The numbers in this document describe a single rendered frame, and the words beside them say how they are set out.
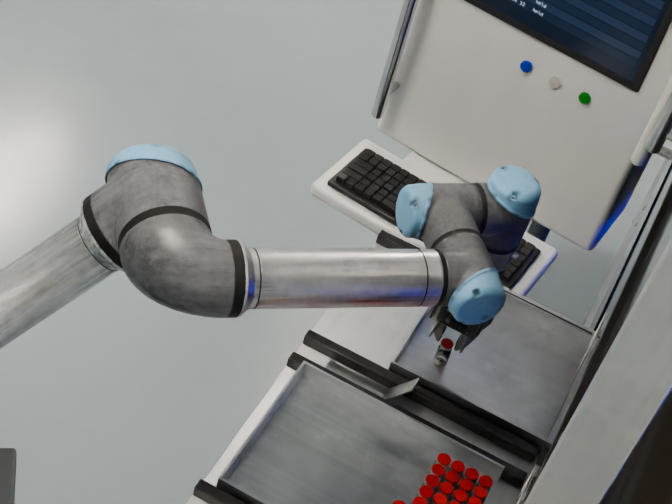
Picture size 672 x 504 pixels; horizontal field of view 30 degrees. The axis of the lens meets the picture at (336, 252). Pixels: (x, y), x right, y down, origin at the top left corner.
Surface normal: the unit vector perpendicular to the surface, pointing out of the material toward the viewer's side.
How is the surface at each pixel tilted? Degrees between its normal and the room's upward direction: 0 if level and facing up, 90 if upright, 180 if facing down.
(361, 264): 15
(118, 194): 50
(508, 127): 90
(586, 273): 0
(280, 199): 0
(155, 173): 10
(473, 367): 0
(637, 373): 90
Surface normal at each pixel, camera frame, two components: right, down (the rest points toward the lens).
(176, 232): 0.19, -0.52
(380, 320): 0.21, -0.70
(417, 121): -0.54, 0.50
